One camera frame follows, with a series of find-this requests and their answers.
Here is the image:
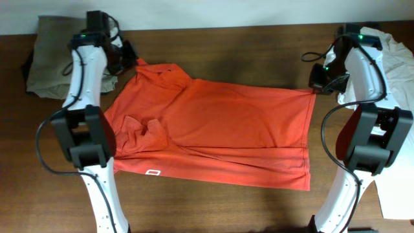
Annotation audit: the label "white t-shirt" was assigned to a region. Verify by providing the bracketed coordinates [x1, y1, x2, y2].
[337, 26, 414, 221]

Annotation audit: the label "orange polo shirt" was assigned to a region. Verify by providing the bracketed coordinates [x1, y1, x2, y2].
[105, 60, 316, 191]

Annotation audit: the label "black garment under white shirt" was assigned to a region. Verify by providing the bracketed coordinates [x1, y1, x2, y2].
[364, 21, 382, 30]

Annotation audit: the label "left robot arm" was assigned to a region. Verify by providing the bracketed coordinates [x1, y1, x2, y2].
[50, 10, 137, 232]

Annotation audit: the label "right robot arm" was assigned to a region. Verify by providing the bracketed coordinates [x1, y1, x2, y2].
[303, 23, 413, 233]

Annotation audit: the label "folded olive green trousers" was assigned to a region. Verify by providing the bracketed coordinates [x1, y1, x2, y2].
[26, 15, 119, 100]

